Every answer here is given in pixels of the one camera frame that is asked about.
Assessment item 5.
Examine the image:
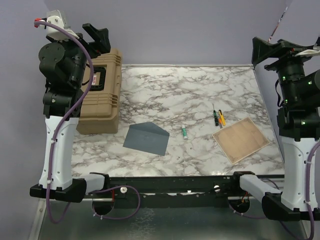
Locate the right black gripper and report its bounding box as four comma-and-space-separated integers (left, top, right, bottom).
252, 35, 320, 105

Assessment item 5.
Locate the tan letter paper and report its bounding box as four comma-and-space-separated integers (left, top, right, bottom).
212, 117, 270, 165

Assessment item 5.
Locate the grey paper envelope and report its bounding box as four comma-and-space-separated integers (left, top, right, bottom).
123, 122, 170, 156

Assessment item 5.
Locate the green white glue stick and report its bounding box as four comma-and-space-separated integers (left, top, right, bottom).
181, 125, 188, 140

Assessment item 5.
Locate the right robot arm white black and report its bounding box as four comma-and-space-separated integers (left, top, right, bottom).
229, 37, 320, 222

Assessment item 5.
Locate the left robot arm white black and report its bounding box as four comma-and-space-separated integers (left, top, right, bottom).
29, 18, 111, 203

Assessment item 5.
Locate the tan plastic tool case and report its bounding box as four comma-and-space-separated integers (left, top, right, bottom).
76, 48, 122, 135

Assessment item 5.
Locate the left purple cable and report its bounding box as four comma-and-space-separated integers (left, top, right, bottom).
34, 21, 95, 224

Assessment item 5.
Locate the purple cable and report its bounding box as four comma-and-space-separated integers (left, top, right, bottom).
34, 21, 95, 224
274, 142, 320, 240

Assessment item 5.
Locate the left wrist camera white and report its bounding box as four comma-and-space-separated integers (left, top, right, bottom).
34, 10, 80, 42

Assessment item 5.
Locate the orange handled metal tool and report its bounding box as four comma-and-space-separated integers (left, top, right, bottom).
218, 117, 223, 129

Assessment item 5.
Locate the green handled screwdriver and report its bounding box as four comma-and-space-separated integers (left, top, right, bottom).
212, 103, 219, 126

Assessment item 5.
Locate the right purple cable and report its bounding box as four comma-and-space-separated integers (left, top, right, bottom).
274, 142, 320, 240

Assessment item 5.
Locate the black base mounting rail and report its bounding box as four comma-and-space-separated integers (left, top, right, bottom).
82, 171, 286, 210

